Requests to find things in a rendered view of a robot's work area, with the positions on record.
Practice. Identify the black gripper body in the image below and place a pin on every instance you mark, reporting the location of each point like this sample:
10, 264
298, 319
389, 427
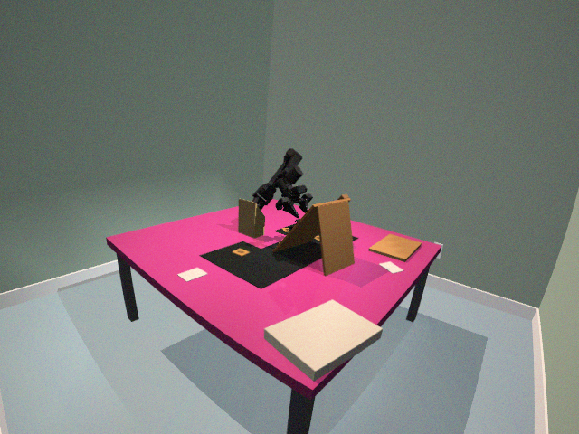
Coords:
283, 201

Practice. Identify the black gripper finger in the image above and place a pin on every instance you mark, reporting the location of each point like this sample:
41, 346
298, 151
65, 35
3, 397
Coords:
304, 206
289, 207

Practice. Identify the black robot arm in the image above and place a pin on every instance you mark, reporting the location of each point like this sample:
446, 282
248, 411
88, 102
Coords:
288, 174

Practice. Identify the cream flat rectangular card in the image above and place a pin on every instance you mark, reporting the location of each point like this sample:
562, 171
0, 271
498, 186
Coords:
191, 274
391, 267

